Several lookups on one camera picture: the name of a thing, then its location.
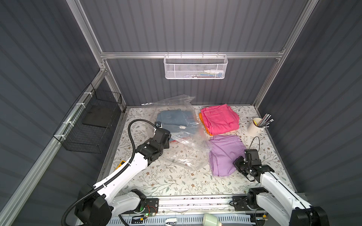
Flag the purple cloth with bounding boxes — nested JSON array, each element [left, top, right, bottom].
[[209, 135, 246, 177]]

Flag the clear plastic vacuum bag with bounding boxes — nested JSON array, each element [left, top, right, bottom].
[[143, 94, 211, 170]]

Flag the blue grey cloth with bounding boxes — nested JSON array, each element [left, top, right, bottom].
[[156, 109, 199, 135]]

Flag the pink cloth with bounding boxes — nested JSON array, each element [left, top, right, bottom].
[[201, 104, 240, 135]]

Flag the orange trousers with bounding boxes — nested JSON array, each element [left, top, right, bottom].
[[199, 113, 213, 136]]

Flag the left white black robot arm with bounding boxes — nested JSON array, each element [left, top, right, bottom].
[[73, 128, 171, 226]]

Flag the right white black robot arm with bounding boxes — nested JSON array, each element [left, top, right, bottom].
[[230, 149, 330, 226]]

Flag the yellow object on mat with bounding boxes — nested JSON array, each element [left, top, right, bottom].
[[115, 161, 126, 170]]

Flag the white pen cup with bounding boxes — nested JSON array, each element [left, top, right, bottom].
[[247, 117, 265, 137]]

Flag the bundle of pens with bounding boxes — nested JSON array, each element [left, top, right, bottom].
[[258, 114, 273, 128]]

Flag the pale green lamp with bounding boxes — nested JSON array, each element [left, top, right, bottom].
[[202, 213, 222, 226]]

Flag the items in white basket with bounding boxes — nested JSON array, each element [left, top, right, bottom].
[[179, 70, 225, 79]]

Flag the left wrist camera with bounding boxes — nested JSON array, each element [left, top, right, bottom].
[[155, 121, 162, 128]]

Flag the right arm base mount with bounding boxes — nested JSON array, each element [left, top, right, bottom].
[[229, 195, 264, 211]]

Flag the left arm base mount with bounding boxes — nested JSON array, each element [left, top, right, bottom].
[[123, 198, 159, 214]]

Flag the black wire mesh basket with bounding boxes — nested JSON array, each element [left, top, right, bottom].
[[53, 85, 122, 154]]

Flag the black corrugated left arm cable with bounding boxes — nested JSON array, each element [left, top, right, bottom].
[[61, 119, 159, 226]]

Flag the white wire mesh basket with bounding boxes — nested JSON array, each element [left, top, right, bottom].
[[163, 54, 228, 80]]

